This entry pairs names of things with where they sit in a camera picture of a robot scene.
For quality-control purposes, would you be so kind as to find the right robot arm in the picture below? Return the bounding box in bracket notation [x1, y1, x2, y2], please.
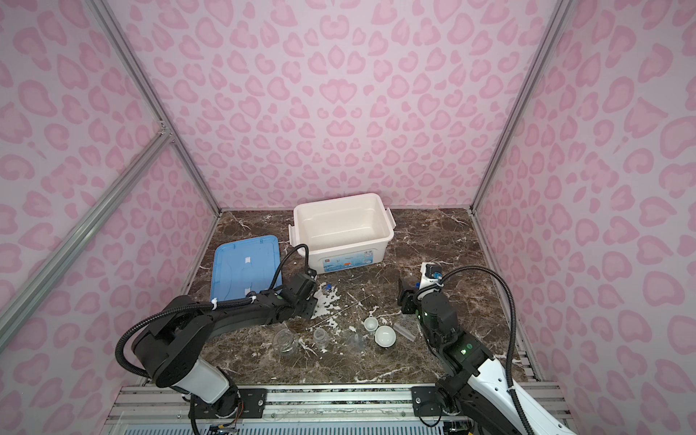
[398, 281, 572, 434]

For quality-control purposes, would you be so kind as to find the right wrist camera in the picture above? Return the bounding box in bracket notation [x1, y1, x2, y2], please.
[419, 263, 443, 289]

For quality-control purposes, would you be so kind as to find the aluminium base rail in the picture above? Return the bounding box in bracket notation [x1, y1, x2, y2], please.
[102, 384, 482, 434]

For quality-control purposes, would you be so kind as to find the white plastic storage bin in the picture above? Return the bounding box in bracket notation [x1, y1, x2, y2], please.
[288, 193, 396, 274]

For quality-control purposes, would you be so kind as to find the white ceramic evaporating dish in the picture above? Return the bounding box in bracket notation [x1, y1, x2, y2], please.
[374, 326, 397, 348]

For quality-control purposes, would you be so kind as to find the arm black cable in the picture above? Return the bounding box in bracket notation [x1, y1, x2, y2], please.
[114, 243, 310, 379]
[434, 265, 537, 435]

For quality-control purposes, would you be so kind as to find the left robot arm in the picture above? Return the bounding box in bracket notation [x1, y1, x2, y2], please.
[115, 268, 318, 415]

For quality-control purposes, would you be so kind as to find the clear plastic test tube rack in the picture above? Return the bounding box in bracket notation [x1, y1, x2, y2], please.
[393, 319, 420, 342]

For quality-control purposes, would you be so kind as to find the blue plastic bin lid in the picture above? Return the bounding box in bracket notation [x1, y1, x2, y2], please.
[210, 236, 280, 302]

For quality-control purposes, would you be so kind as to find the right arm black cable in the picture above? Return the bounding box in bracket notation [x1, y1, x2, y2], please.
[434, 265, 537, 435]

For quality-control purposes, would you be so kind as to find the small white ceramic crucible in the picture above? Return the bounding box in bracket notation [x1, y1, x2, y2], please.
[362, 316, 380, 334]

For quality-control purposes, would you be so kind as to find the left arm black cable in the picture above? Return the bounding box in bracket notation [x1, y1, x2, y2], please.
[114, 243, 310, 379]

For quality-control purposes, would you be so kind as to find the small clear glass beaker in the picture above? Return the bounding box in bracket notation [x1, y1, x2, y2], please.
[313, 327, 331, 350]

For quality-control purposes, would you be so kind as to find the clear glass flask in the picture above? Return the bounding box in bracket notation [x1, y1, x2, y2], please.
[273, 329, 298, 357]

